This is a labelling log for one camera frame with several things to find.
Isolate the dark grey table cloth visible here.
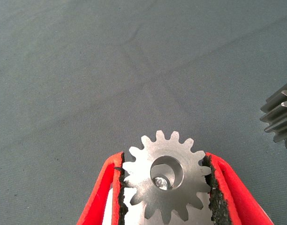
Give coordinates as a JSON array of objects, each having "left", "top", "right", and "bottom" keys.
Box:
[{"left": 0, "top": 0, "right": 287, "bottom": 225}]

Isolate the large steel gear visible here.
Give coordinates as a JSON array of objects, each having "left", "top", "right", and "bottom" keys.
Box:
[{"left": 260, "top": 81, "right": 287, "bottom": 150}]

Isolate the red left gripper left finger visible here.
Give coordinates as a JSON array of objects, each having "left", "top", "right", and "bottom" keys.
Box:
[{"left": 76, "top": 151, "right": 129, "bottom": 225}]

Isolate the white gear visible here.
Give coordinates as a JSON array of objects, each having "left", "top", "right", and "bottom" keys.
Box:
[{"left": 121, "top": 130, "right": 212, "bottom": 225}]

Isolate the round metal plate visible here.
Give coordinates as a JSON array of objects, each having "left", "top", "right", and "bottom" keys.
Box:
[{"left": 102, "top": 177, "right": 213, "bottom": 225}]

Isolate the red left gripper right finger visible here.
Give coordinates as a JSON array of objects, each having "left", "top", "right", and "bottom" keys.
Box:
[{"left": 202, "top": 152, "right": 275, "bottom": 225}]

